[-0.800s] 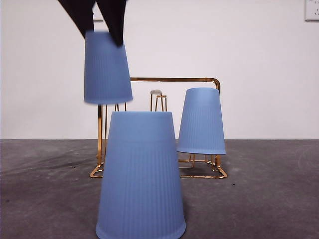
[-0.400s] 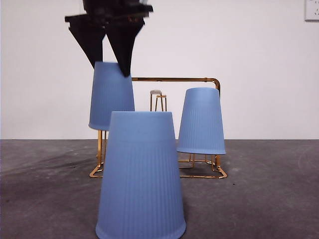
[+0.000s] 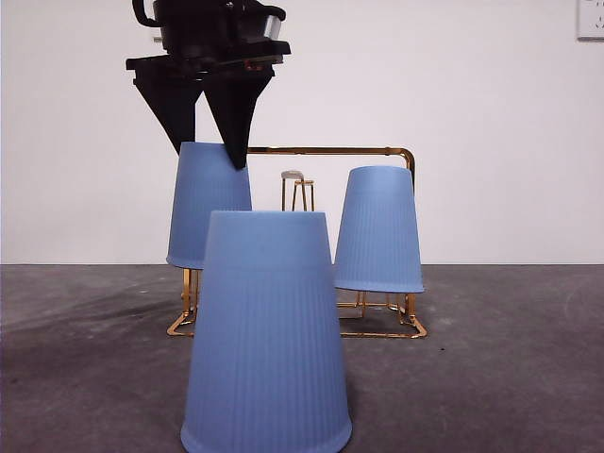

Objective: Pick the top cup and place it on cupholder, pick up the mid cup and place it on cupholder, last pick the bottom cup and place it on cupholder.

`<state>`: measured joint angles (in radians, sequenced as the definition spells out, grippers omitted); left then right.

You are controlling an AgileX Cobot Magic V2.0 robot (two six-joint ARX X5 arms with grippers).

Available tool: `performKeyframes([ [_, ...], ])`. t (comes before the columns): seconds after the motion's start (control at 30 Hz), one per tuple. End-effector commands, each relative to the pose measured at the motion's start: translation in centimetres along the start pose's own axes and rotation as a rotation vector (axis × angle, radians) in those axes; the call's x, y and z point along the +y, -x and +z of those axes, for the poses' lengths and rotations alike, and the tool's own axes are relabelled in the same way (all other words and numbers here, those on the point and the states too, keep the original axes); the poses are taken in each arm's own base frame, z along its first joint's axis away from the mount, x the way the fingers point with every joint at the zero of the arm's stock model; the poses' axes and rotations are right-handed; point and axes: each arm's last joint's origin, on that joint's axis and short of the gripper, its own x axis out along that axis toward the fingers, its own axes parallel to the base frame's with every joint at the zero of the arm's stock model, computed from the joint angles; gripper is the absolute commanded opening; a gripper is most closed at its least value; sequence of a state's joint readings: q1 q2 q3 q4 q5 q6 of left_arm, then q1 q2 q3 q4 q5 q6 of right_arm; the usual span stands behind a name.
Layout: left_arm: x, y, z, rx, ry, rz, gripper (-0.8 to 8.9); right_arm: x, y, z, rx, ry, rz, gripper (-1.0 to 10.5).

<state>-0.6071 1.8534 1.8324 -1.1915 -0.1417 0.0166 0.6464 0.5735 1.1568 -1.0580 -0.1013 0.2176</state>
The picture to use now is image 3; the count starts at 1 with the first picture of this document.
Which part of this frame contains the blue ribbed plastic cup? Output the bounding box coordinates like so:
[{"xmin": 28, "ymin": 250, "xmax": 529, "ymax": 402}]
[
  {"xmin": 179, "ymin": 210, "xmax": 354, "ymax": 453},
  {"xmin": 332, "ymin": 165, "xmax": 426, "ymax": 295},
  {"xmin": 165, "ymin": 141, "xmax": 254, "ymax": 272}
]

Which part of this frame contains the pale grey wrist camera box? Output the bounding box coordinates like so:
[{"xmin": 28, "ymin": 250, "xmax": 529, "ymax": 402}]
[{"xmin": 263, "ymin": 13, "xmax": 284, "ymax": 41}]

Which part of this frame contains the black cable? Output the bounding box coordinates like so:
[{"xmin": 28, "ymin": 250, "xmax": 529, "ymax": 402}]
[{"xmin": 131, "ymin": 0, "xmax": 159, "ymax": 27}]

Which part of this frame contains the gold wire cup holder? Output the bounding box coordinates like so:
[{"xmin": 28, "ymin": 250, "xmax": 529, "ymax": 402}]
[{"xmin": 165, "ymin": 145, "xmax": 428, "ymax": 340}]

